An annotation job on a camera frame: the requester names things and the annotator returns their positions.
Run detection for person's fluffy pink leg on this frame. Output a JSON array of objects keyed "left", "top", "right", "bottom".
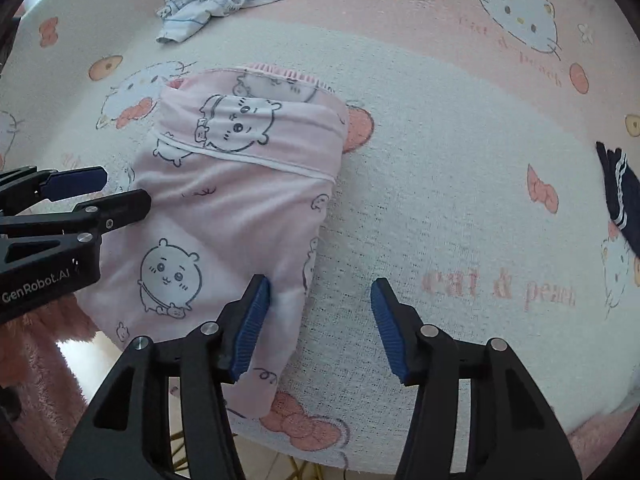
[
  {"left": 0, "top": 305, "right": 101, "bottom": 463},
  {"left": 567, "top": 405, "right": 640, "bottom": 461}
]

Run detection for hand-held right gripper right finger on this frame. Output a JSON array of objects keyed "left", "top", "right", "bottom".
[{"left": 370, "top": 277, "right": 583, "bottom": 480}]

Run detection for pink cat printed blanket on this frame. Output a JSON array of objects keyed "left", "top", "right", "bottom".
[{"left": 0, "top": 0, "right": 640, "bottom": 476}]

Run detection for navy shorts with white stripes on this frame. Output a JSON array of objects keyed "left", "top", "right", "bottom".
[{"left": 595, "top": 141, "right": 640, "bottom": 261}]

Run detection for person's left fluffy pink leg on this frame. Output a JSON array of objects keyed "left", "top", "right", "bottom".
[{"left": 0, "top": 305, "right": 101, "bottom": 463}]

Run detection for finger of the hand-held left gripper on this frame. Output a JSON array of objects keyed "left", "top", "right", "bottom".
[
  {"left": 0, "top": 189, "right": 152, "bottom": 242},
  {"left": 0, "top": 165, "right": 108, "bottom": 216}
]

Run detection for gold wire frame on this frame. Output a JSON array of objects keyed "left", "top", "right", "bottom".
[{"left": 287, "top": 455, "right": 326, "bottom": 480}]

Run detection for person's right fluffy pink leg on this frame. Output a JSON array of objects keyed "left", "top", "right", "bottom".
[{"left": 567, "top": 405, "right": 640, "bottom": 461}]

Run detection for pink printed pajama pants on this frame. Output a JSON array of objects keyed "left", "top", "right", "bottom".
[{"left": 75, "top": 62, "right": 349, "bottom": 418}]

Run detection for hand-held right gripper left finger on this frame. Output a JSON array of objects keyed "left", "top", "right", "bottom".
[{"left": 55, "top": 274, "right": 272, "bottom": 480}]

